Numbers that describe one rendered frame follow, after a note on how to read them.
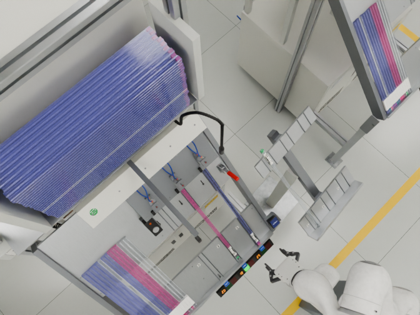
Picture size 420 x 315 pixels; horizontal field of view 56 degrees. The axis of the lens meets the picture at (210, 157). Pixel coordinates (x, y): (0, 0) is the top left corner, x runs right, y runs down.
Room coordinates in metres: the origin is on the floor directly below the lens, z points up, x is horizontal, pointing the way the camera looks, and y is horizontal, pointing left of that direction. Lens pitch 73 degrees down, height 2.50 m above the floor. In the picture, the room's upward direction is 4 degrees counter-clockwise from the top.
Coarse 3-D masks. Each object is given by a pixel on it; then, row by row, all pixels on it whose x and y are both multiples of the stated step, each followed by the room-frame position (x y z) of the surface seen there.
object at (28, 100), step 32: (0, 0) 0.66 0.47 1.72; (32, 0) 0.65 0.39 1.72; (64, 0) 0.65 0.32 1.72; (0, 32) 0.57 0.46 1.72; (32, 32) 0.56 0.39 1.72; (96, 32) 0.58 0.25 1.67; (128, 32) 0.64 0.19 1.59; (64, 64) 0.52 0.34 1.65; (96, 64) 0.56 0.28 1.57; (32, 96) 0.45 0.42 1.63; (0, 128) 0.38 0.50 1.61
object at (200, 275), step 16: (240, 224) 0.20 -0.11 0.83; (256, 224) 0.20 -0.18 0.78; (240, 240) 0.14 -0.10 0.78; (208, 256) 0.08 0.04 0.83; (224, 256) 0.08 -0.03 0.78; (240, 256) 0.07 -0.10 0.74; (192, 272) 0.02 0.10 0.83; (208, 272) 0.01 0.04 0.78; (224, 272) 0.01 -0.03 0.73; (192, 288) -0.04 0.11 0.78; (208, 288) -0.05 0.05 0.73
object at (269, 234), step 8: (272, 232) 0.16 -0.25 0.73; (264, 240) 0.13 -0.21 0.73; (256, 248) 0.10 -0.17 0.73; (248, 256) 0.07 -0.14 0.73; (240, 264) 0.04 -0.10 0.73; (232, 272) 0.01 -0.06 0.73; (224, 280) -0.02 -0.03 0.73; (216, 288) -0.05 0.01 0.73; (208, 296) -0.08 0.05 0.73; (200, 304) -0.11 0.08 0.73; (192, 312) -0.14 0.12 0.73
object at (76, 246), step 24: (216, 168) 0.39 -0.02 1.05; (192, 192) 0.30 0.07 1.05; (72, 216) 0.21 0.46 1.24; (120, 216) 0.22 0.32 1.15; (168, 216) 0.22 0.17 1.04; (48, 240) 0.14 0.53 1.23; (72, 240) 0.14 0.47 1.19; (96, 240) 0.14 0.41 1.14; (144, 240) 0.14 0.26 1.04; (72, 264) 0.07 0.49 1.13; (96, 288) -0.01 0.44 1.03
